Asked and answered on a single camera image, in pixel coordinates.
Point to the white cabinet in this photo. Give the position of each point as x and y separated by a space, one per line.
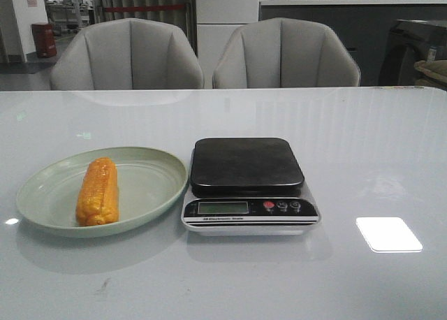
216 20

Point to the right grey upholstered chair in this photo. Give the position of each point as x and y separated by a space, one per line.
285 53

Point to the orange corn cob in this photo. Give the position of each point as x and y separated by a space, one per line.
98 199

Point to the grey counter with white top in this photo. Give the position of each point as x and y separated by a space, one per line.
362 25

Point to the red trash bin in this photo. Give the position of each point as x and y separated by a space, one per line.
44 40

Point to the left grey upholstered chair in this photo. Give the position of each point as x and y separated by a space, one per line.
128 54

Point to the light green round plate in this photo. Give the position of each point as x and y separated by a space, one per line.
149 182

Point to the grey upholstered chair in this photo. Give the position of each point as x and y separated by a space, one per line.
128 54
285 53

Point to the tan cushion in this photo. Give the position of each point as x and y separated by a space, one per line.
431 73

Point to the dark metal appliance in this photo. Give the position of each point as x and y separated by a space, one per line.
410 41

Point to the black silver kitchen scale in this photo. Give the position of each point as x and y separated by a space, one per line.
247 186

